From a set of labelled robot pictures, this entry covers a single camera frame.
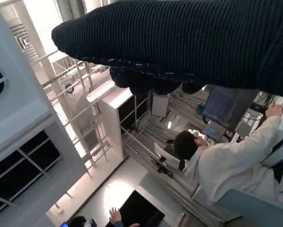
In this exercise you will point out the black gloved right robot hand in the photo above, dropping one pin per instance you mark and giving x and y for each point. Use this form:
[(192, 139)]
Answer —
[(179, 40)]

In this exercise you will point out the white panel board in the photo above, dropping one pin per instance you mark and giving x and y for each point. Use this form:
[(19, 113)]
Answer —
[(160, 106)]

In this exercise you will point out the dark desk monitor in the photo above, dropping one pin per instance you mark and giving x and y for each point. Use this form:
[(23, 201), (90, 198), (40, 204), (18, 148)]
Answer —
[(219, 104)]

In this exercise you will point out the small laptop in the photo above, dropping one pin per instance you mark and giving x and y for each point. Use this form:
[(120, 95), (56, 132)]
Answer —
[(212, 132)]

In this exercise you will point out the white cabinet dark compartments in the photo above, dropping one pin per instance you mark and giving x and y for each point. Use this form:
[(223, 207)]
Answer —
[(110, 111)]

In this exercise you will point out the seated person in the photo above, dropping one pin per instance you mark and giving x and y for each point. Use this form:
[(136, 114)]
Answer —
[(226, 165)]

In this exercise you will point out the ceiling air vent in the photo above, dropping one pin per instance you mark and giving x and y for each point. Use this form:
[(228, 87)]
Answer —
[(23, 40)]

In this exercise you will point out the black monitor screen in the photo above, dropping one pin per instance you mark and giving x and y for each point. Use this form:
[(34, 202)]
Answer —
[(141, 210)]

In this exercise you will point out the grey chair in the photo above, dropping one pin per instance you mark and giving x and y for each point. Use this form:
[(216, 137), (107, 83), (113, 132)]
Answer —
[(250, 205)]

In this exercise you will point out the person with raised hand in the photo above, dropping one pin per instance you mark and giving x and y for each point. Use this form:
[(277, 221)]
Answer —
[(117, 217)]

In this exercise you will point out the round black ceiling camera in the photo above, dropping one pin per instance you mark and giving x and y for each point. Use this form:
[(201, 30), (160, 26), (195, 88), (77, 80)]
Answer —
[(69, 88)]

